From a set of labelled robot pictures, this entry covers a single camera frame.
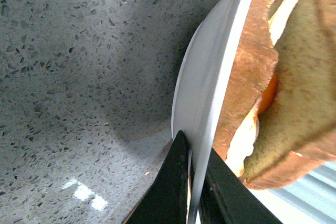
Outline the bread slice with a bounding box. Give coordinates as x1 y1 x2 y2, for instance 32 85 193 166
243 0 335 190
213 0 282 160

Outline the grey curtain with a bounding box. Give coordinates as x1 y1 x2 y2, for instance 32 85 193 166
271 162 335 223

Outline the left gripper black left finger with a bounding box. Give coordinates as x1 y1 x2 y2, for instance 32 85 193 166
124 131 190 224

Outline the fried egg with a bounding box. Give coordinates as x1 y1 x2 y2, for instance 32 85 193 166
225 72 278 177

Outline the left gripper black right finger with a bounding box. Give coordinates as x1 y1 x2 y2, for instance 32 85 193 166
199 150 281 224

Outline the white round plate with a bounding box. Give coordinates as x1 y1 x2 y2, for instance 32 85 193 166
171 0 284 224

